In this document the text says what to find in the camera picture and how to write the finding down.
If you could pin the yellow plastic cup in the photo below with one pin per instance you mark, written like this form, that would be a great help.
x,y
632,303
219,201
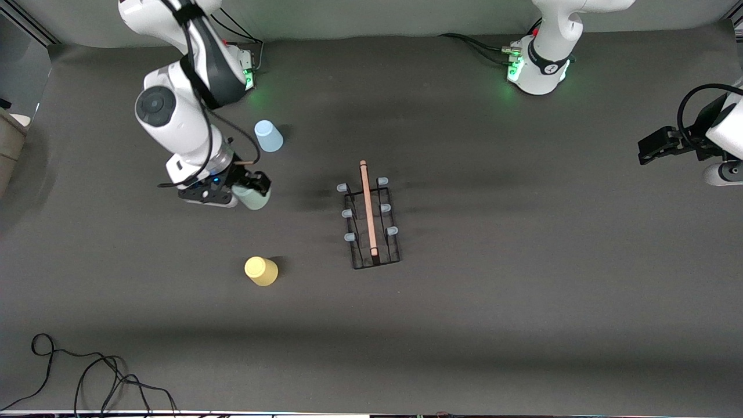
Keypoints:
x,y
262,271

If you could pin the dark grey table cloth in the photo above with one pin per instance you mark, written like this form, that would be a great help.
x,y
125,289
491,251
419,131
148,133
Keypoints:
x,y
464,319

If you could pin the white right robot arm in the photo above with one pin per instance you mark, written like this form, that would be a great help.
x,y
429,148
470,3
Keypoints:
x,y
168,122

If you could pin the light blue plastic cup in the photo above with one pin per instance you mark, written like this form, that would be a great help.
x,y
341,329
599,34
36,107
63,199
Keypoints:
x,y
269,138

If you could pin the aluminium frame profile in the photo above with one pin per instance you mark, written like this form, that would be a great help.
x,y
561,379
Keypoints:
x,y
35,29

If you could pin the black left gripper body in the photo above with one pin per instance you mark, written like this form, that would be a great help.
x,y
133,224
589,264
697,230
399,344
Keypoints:
x,y
694,142

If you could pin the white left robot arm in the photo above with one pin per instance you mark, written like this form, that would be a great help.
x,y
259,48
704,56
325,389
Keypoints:
x,y
545,75

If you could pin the pale green plastic cup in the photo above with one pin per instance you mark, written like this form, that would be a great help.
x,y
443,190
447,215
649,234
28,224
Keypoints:
x,y
253,201

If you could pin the beige box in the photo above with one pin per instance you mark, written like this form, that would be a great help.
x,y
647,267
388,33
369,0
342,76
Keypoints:
x,y
8,145

